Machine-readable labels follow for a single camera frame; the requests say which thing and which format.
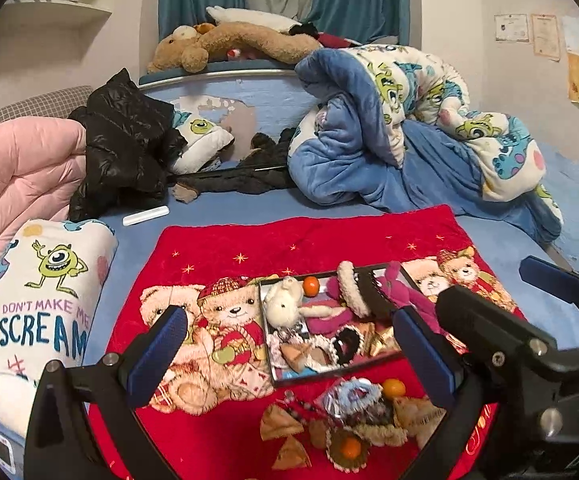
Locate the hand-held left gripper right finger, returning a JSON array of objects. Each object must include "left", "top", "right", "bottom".
[{"left": 393, "top": 306, "right": 557, "bottom": 480}]

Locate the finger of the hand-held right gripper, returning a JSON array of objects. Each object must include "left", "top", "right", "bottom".
[
  {"left": 434, "top": 285, "right": 563, "bottom": 387},
  {"left": 519, "top": 255, "right": 579, "bottom": 322}
]

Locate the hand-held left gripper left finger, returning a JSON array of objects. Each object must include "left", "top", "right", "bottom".
[{"left": 24, "top": 305, "right": 190, "bottom": 480}]

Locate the magenta plush toy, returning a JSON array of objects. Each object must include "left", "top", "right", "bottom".
[{"left": 302, "top": 262, "right": 443, "bottom": 337}]

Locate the dark brown fleece headband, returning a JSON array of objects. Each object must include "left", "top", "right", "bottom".
[{"left": 337, "top": 261, "right": 395, "bottom": 320}]

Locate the white plush rabbit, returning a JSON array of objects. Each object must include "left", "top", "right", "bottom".
[{"left": 263, "top": 276, "right": 304, "bottom": 332}]

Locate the black shallow box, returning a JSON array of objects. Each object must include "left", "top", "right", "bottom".
[{"left": 258, "top": 262, "right": 450, "bottom": 388}]

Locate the gold fabric bow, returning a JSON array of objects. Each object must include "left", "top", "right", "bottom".
[{"left": 362, "top": 322, "right": 395, "bottom": 356}]

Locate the beige plush rabbit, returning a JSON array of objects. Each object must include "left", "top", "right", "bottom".
[{"left": 393, "top": 396, "right": 447, "bottom": 453}]

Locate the black white scrunchie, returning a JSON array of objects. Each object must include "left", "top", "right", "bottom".
[{"left": 329, "top": 325, "right": 366, "bottom": 362}]

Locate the light blue scrunchie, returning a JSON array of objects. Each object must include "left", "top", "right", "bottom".
[{"left": 327, "top": 379, "right": 384, "bottom": 416}]

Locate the brown lace hair bow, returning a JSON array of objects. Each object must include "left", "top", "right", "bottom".
[{"left": 280, "top": 342, "right": 331, "bottom": 374}]

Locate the large printed white pillow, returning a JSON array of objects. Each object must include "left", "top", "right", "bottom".
[{"left": 0, "top": 218, "right": 119, "bottom": 438}]

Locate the white stick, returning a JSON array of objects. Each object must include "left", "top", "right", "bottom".
[{"left": 122, "top": 205, "right": 169, "bottom": 227}]

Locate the blue bed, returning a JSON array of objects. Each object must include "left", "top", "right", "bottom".
[{"left": 90, "top": 67, "right": 579, "bottom": 341}]

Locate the tan fabric bow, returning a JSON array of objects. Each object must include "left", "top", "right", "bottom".
[{"left": 260, "top": 404, "right": 304, "bottom": 442}]

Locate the brown checked fabric bow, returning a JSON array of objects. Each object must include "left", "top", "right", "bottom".
[{"left": 271, "top": 435, "right": 311, "bottom": 471}]

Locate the red printed blanket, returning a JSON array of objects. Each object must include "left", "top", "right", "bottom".
[{"left": 87, "top": 204, "right": 530, "bottom": 480}]

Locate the dark clothing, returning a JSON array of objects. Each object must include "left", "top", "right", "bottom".
[{"left": 170, "top": 129, "right": 297, "bottom": 203}]

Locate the black puffer jacket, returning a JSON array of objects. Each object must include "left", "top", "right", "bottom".
[{"left": 68, "top": 68, "right": 186, "bottom": 222}]

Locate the small printed white pillow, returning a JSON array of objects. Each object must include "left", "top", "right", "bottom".
[{"left": 170, "top": 109, "right": 235, "bottom": 175}]

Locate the blue printed comforter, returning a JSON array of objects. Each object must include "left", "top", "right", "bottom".
[{"left": 287, "top": 44, "right": 564, "bottom": 245}]

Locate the pink quilt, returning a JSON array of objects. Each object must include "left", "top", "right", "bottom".
[{"left": 0, "top": 119, "right": 90, "bottom": 301}]

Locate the grey checked cushion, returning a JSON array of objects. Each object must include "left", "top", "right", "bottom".
[{"left": 0, "top": 85, "right": 94, "bottom": 136}]

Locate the brown teddy bear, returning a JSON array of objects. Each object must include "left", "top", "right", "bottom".
[{"left": 146, "top": 21, "right": 323, "bottom": 75}]

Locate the red and black cloth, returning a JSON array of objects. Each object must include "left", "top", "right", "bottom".
[{"left": 289, "top": 21, "right": 365, "bottom": 51}]

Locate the white plush cushion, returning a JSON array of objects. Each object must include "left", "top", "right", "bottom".
[{"left": 206, "top": 5, "right": 300, "bottom": 33}]

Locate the cream wall certificate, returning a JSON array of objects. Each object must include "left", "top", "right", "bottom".
[{"left": 532, "top": 13, "right": 561, "bottom": 62}]

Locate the white wall certificate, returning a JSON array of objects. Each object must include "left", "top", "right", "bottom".
[{"left": 494, "top": 12, "right": 530, "bottom": 43}]

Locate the white wall shelf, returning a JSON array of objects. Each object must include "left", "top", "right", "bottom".
[{"left": 2, "top": 0, "right": 113, "bottom": 31}]

